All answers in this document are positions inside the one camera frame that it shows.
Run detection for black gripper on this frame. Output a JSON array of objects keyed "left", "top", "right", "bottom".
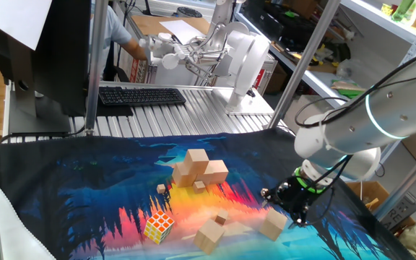
[{"left": 260, "top": 176, "right": 325, "bottom": 228}]

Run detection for person's forearm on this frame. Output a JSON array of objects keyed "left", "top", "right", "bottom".
[{"left": 119, "top": 38, "right": 148, "bottom": 61}]

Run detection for cardboard box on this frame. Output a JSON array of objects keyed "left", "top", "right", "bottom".
[{"left": 347, "top": 180, "right": 390, "bottom": 212}]

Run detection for grey label plate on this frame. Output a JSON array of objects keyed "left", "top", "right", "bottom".
[{"left": 380, "top": 193, "right": 416, "bottom": 231}]

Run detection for green packet with sticks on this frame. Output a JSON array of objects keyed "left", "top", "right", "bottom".
[{"left": 330, "top": 79, "right": 368, "bottom": 99}]

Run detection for Rubik's cube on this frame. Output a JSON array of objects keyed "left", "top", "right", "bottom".
[{"left": 143, "top": 209, "right": 176, "bottom": 246}]

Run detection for black keyboard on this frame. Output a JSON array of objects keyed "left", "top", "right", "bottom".
[{"left": 97, "top": 85, "right": 187, "bottom": 108}]

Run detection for black storage crate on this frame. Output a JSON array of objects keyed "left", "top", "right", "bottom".
[{"left": 239, "top": 0, "right": 319, "bottom": 40}]

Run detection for white robotic hand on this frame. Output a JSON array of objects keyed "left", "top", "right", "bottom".
[{"left": 138, "top": 32, "right": 194, "bottom": 72}]

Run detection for white paper sheet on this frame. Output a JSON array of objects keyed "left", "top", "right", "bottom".
[
  {"left": 159, "top": 19, "right": 206, "bottom": 45},
  {"left": 0, "top": 0, "right": 53, "bottom": 51}
]

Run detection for red white printed box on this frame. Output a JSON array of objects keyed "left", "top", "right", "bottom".
[{"left": 128, "top": 57, "right": 150, "bottom": 84}]

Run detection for forest sunset printed cloth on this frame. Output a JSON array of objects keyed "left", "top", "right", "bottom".
[{"left": 0, "top": 126, "right": 416, "bottom": 260}]

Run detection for black round disc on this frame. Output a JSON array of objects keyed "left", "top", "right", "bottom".
[{"left": 176, "top": 6, "right": 204, "bottom": 19}]

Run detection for green bottle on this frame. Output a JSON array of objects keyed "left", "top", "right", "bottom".
[{"left": 391, "top": 0, "right": 416, "bottom": 23}]

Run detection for wooden desk top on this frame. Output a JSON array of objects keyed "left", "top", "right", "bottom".
[{"left": 131, "top": 14, "right": 212, "bottom": 37}]

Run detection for person in blue shirt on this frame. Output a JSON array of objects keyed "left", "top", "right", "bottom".
[{"left": 91, "top": 0, "right": 133, "bottom": 81}]

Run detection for black computer monitor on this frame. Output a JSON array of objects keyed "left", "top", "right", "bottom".
[{"left": 0, "top": 0, "right": 92, "bottom": 135}]

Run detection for green flange ring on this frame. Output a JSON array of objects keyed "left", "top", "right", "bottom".
[{"left": 293, "top": 166, "right": 327, "bottom": 195}]

